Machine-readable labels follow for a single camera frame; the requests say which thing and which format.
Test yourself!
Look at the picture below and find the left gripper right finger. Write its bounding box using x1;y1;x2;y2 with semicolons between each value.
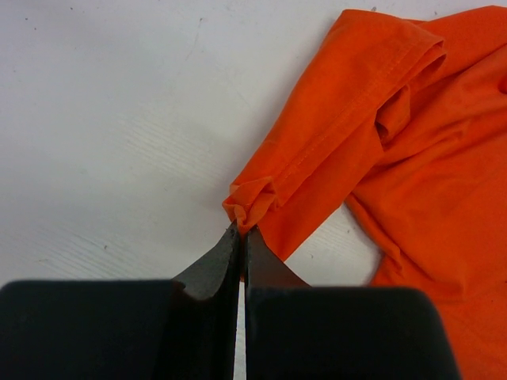
245;230;461;379

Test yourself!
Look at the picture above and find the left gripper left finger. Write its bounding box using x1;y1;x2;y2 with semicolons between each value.
1;226;241;379

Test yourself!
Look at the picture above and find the orange t shirt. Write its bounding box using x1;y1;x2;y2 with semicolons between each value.
223;6;506;379

